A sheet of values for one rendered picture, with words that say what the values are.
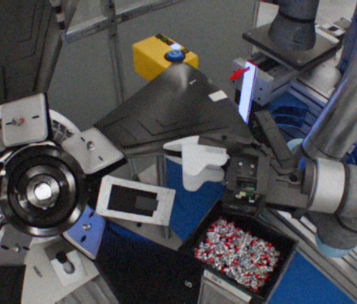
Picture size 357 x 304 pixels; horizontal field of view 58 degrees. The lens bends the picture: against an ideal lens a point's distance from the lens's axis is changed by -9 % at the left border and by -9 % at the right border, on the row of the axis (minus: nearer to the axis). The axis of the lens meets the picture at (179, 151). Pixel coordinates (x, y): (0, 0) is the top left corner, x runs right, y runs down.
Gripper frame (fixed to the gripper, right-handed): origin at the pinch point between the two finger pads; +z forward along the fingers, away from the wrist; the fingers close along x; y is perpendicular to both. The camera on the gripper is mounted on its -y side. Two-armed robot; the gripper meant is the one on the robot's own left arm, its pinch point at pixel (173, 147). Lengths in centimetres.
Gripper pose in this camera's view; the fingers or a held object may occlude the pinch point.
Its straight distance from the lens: 51.5
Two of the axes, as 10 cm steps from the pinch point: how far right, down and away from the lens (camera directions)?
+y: -2.3, 8.0, -5.6
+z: -9.7, -1.7, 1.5
